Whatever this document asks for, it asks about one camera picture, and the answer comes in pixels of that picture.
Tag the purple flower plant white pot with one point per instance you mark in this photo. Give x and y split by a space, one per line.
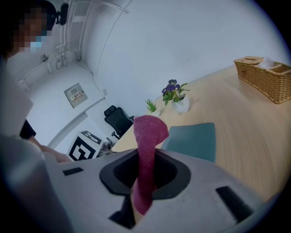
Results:
175 95

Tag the person's black clothing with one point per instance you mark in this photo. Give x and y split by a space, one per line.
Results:
27 129

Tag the black head-mounted camera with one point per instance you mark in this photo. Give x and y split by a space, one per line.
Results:
62 13

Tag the grey electrical panel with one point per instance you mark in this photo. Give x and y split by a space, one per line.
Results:
76 95

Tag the person's left forearm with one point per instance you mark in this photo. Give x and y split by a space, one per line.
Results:
55 154

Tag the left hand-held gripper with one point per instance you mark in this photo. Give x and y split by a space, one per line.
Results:
83 149

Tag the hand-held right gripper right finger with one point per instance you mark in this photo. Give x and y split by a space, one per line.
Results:
200 182

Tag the blue face mask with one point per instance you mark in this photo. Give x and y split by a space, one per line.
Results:
37 43

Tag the wicker basket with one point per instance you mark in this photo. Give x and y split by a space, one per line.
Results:
266 79

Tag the white wall outlet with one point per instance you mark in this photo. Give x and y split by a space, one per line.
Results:
104 92

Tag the grey laptop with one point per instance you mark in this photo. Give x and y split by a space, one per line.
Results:
193 141

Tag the round ceiling sensor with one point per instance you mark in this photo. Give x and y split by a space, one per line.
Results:
44 57

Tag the pink cloth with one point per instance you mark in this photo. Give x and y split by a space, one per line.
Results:
147 141

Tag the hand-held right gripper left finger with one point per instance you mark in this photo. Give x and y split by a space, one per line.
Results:
91 193

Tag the tissue pack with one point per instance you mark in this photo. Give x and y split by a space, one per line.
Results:
267 62

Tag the small green plant white pot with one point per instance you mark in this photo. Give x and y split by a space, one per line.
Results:
152 107

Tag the person's head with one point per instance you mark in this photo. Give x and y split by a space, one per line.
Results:
29 25

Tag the black office chair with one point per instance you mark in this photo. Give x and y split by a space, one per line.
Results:
118 121

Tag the white ceiling pipes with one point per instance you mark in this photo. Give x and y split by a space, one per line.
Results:
68 27

